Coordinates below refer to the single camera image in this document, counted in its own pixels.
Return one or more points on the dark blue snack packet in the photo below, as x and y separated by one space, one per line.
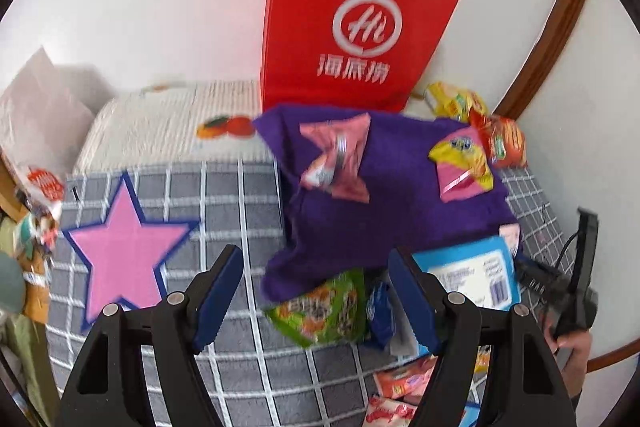
381 312

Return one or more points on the purple fabric basket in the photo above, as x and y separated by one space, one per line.
400 197

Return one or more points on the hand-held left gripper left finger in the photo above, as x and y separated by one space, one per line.
219 299

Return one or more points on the white quilt with fruit print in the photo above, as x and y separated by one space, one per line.
150 122

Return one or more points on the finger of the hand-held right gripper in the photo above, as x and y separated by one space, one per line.
540 277

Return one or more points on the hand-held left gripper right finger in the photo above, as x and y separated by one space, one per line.
414 302

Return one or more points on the light blue box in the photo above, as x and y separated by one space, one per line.
475 272

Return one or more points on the red and pink snack packet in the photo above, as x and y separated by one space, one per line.
405 379
390 414

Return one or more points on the yellow and pink snack packet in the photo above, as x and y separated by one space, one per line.
462 162

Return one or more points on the person's right hand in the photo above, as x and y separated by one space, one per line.
575 352

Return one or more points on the pink felt star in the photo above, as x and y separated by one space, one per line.
130 252

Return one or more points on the green snack packet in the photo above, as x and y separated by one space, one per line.
325 312

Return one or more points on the wooden baseboard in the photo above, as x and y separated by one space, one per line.
612 357

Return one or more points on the green cloth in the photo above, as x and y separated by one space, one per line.
25 357

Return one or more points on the clear plastic bag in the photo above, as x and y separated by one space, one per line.
40 107

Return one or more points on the wooden door trim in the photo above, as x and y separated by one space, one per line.
550 32

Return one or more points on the grey checked blanket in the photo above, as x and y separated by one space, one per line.
240 207

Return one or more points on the orange snack packet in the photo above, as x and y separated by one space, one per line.
505 142

